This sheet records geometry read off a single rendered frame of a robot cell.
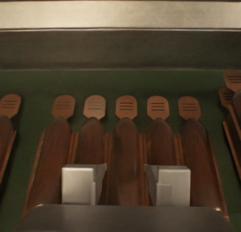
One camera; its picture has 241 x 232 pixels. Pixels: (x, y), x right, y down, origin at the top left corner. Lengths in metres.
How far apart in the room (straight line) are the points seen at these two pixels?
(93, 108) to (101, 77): 0.04
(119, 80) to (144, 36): 0.04
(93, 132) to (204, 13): 0.12
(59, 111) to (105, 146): 0.04
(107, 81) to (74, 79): 0.03
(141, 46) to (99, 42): 0.03
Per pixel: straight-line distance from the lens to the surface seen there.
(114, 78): 0.25
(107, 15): 0.24
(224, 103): 0.23
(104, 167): 0.17
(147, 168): 0.16
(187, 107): 0.22
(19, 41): 0.26
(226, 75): 0.23
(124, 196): 0.17
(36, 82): 0.25
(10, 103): 0.23
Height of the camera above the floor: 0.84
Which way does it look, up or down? 46 degrees down
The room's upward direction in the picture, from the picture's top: 3 degrees clockwise
